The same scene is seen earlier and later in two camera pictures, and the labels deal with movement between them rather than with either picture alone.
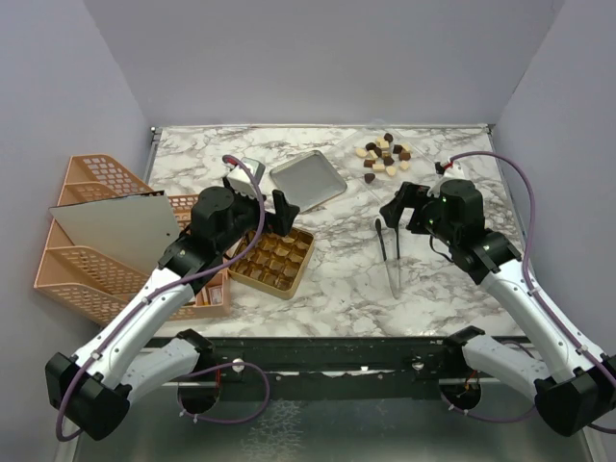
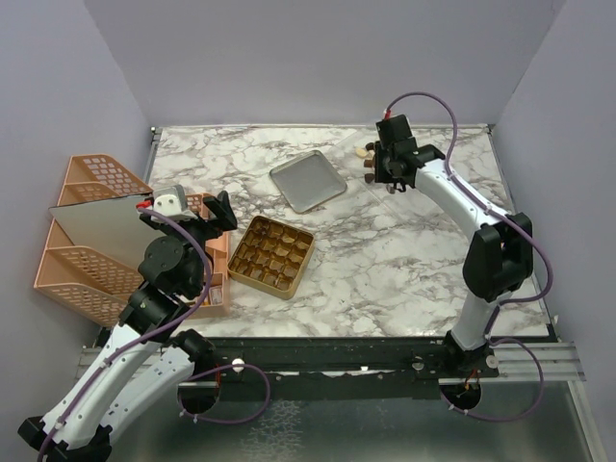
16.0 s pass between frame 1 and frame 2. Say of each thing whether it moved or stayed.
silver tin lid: stayed
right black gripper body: moved
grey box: stayed
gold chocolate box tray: stayed
